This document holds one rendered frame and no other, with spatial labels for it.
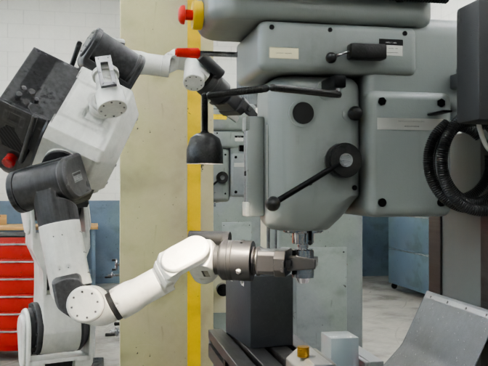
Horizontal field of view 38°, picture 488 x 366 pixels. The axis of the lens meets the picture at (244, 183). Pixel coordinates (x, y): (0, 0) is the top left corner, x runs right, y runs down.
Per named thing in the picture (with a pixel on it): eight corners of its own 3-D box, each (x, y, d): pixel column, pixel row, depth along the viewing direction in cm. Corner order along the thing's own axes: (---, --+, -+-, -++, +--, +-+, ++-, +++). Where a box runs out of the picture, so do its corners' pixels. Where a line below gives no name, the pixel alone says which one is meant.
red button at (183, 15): (179, 22, 145) (179, 2, 145) (176, 26, 149) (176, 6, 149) (194, 22, 146) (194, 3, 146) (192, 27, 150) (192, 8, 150)
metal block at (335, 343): (330, 372, 126) (330, 338, 126) (321, 364, 132) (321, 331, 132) (359, 370, 127) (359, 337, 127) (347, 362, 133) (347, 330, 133)
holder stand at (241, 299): (250, 348, 182) (250, 271, 182) (225, 332, 203) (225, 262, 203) (293, 345, 186) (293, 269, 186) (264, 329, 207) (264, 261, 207)
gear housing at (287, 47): (259, 70, 138) (259, 18, 138) (234, 86, 162) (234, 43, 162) (418, 75, 145) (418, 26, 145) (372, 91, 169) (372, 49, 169)
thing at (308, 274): (288, 276, 154) (288, 253, 154) (308, 275, 155) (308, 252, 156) (296, 279, 150) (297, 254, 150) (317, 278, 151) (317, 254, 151)
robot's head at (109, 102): (92, 123, 163) (102, 99, 156) (86, 88, 168) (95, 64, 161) (120, 124, 166) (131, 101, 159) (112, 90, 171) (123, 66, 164)
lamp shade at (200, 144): (179, 163, 138) (179, 131, 138) (204, 164, 143) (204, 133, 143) (205, 163, 133) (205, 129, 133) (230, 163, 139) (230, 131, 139)
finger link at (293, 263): (315, 271, 150) (286, 270, 151) (315, 256, 150) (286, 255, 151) (314, 272, 148) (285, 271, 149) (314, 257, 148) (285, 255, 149)
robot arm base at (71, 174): (21, 228, 158) (-3, 186, 153) (39, 198, 169) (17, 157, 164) (82, 213, 155) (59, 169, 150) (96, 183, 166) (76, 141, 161)
